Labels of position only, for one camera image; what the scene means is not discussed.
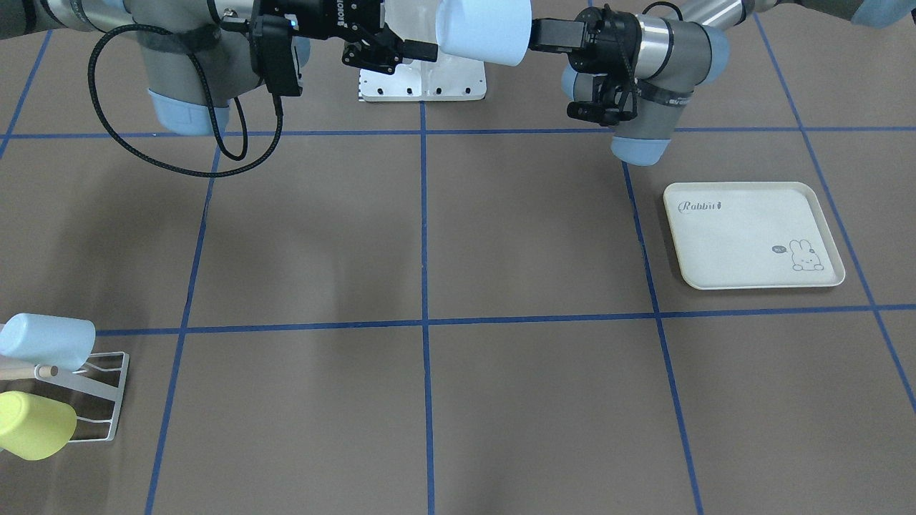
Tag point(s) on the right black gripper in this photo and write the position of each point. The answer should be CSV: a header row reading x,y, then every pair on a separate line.
x,y
323,16

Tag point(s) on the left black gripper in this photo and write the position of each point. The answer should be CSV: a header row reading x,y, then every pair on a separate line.
x,y
607,36

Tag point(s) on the light blue plastic cup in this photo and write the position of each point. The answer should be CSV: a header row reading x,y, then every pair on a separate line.
x,y
48,340

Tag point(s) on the yellow plastic cup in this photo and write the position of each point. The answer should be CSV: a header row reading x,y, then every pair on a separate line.
x,y
34,427

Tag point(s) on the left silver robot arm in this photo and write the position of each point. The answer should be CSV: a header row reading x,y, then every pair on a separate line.
x,y
636,73

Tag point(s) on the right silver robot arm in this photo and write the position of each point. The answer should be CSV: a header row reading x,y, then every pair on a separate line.
x,y
200,55

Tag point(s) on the cream plastic tray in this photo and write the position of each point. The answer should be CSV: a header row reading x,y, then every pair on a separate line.
x,y
751,235

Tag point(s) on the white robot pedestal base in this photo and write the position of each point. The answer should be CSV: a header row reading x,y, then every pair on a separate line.
x,y
449,79

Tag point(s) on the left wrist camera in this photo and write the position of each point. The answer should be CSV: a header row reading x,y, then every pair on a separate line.
x,y
605,115

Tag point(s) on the white wire cup rack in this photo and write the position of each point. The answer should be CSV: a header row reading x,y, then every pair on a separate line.
x,y
96,390

